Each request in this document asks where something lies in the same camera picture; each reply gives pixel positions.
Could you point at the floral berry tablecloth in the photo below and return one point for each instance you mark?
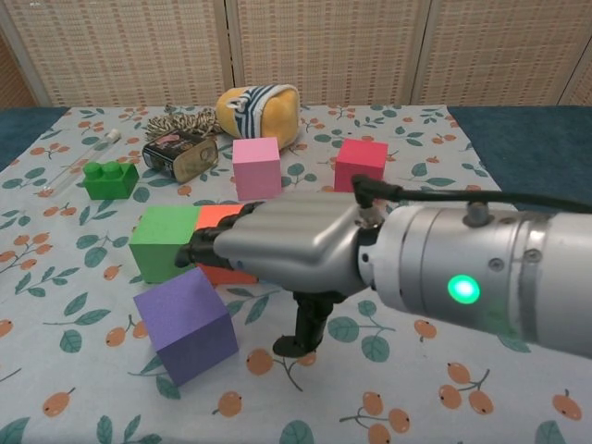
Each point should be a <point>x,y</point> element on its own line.
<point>69,277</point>

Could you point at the clear plastic tube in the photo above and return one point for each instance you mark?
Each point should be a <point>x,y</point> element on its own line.
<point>99,147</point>

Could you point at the pink foam cube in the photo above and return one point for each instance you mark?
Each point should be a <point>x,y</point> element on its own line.
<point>256,171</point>

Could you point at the red foam cube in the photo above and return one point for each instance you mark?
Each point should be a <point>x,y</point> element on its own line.
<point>360,162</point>

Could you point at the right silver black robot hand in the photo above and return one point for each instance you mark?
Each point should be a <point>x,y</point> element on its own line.
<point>287,240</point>

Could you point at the green foam cube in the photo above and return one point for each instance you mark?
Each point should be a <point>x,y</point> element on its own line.
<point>157,240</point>

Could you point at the yellow striped plush toy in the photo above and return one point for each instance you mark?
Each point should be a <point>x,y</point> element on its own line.
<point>277,113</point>

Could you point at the purple foam cube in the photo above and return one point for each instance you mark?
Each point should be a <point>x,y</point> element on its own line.
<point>189,324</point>

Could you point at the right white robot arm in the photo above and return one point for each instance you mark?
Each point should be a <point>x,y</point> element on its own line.
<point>485,277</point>

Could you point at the orange foam cube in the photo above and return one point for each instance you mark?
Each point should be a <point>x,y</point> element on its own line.
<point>217,215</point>

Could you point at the green toy building brick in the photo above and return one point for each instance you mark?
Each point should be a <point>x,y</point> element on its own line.
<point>111,182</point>

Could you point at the black gold tin can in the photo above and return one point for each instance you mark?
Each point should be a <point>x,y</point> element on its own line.
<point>180,155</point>

